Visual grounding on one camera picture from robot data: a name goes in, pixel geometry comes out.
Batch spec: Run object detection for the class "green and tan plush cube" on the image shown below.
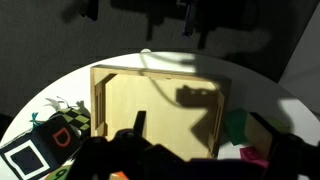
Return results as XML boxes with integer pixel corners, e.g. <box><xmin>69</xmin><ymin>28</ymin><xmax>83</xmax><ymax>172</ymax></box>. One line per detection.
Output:
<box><xmin>223</xmin><ymin>108</ymin><xmax>278</xmax><ymax>158</ymax></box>

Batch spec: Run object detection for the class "dark stand leg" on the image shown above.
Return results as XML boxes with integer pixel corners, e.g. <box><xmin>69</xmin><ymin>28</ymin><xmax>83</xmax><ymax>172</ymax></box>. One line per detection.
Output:
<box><xmin>79</xmin><ymin>0</ymin><xmax>100</xmax><ymax>22</ymax></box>

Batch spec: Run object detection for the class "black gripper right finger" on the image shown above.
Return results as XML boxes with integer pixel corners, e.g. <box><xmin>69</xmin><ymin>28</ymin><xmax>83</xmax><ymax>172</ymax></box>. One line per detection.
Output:
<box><xmin>249</xmin><ymin>112</ymin><xmax>304</xmax><ymax>169</ymax></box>

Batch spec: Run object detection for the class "black plush cube with letter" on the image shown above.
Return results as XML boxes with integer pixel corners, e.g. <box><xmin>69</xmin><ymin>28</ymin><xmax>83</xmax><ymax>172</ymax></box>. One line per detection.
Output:
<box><xmin>0</xmin><ymin>114</ymin><xmax>83</xmax><ymax>180</ymax></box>

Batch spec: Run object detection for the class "pink plush cube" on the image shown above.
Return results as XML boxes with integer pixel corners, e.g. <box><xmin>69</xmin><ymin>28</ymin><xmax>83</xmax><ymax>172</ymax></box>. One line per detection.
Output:
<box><xmin>239</xmin><ymin>146</ymin><xmax>270</xmax><ymax>168</ymax></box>

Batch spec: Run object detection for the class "open wooden box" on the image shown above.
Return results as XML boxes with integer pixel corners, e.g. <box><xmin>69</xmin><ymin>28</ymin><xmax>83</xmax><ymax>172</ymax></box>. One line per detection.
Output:
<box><xmin>90</xmin><ymin>64</ymin><xmax>233</xmax><ymax>162</ymax></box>

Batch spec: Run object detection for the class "blue and black stand leg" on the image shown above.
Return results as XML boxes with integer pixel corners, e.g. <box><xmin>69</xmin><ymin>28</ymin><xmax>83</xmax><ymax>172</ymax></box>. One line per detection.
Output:
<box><xmin>181</xmin><ymin>0</ymin><xmax>198</xmax><ymax>38</ymax></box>

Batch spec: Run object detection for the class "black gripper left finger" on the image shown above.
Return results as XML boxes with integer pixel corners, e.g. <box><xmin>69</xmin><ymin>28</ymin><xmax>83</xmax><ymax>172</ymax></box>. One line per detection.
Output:
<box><xmin>132</xmin><ymin>110</ymin><xmax>148</xmax><ymax>135</ymax></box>

